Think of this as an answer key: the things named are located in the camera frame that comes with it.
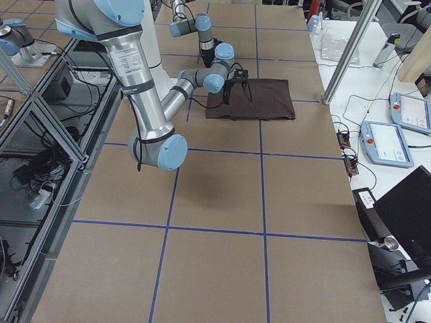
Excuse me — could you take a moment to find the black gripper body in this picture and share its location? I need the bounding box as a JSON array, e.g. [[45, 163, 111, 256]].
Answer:
[[222, 68, 248, 104], [200, 48, 214, 67]]

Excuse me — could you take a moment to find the dark brown t-shirt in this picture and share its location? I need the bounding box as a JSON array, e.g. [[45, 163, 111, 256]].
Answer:
[[205, 79, 296, 120]]

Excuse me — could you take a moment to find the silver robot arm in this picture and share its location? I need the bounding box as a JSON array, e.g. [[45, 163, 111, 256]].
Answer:
[[55, 1, 252, 170], [170, 0, 219, 67]]

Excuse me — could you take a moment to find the clear plastic bag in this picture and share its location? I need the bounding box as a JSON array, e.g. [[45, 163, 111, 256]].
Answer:
[[319, 34, 349, 61]]

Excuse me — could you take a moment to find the red cylinder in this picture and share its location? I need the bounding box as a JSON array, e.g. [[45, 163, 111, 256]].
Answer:
[[307, 0, 321, 21]]

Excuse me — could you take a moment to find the near blue teach pendant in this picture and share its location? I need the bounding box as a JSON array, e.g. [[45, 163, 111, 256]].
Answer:
[[360, 121, 414, 168]]

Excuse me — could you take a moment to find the blue teach pendant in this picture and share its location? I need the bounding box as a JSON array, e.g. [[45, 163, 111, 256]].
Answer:
[[389, 93, 430, 135], [360, 121, 414, 168]]

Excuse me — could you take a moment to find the far blue teach pendant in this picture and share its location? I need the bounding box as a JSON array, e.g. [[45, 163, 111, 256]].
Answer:
[[389, 93, 430, 135]]

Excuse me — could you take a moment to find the black box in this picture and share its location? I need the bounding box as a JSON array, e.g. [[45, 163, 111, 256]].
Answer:
[[353, 166, 430, 310]]

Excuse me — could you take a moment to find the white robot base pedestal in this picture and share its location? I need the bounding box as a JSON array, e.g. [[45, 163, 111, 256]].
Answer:
[[141, 0, 176, 100]]

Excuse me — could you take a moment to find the aluminium frame post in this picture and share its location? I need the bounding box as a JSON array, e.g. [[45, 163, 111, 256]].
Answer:
[[322, 0, 383, 105]]

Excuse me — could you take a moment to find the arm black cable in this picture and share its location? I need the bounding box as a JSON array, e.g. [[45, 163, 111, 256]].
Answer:
[[129, 62, 253, 173]]

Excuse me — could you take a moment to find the aluminium frame rack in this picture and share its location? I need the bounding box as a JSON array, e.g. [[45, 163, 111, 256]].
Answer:
[[1, 40, 120, 322]]

